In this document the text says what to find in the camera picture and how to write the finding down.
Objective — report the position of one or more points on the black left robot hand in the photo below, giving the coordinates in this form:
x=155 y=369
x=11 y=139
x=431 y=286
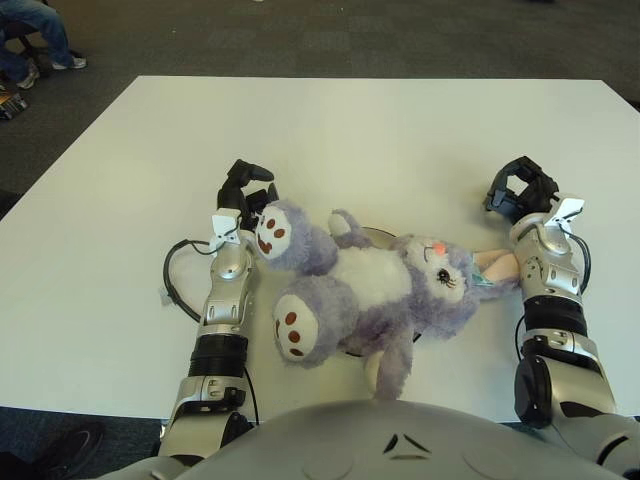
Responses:
x=240 y=195

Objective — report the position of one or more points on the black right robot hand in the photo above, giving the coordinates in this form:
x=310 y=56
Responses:
x=530 y=192

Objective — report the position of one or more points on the purple plush bunny doll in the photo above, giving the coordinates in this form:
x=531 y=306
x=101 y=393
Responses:
x=365 y=290

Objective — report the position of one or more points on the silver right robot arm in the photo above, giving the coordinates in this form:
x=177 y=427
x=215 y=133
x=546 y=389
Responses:
x=555 y=310

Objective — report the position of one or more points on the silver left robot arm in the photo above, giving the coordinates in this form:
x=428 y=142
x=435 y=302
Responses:
x=225 y=280

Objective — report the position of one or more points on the white plate with black rim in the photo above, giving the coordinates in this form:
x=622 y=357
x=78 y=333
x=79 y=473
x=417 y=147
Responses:
x=380 y=232

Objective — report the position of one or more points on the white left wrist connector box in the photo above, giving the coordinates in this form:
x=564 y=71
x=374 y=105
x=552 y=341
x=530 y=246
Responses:
x=225 y=222

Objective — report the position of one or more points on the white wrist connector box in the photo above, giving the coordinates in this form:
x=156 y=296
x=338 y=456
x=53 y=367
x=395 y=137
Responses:
x=567 y=207
x=225 y=222

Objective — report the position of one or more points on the white right wrist connector box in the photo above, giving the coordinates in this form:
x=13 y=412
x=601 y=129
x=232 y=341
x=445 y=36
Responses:
x=567 y=207

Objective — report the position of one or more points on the yellow black box on floor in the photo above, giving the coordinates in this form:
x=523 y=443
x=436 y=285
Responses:
x=12 y=105

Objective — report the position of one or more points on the seated person in blue jeans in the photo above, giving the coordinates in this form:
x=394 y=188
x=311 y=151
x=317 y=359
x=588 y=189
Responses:
x=45 y=30

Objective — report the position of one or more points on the black chair under seated person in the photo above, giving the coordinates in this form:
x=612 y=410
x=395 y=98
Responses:
x=22 y=37

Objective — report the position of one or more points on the grey robot torso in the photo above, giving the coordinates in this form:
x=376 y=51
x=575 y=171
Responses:
x=375 y=445

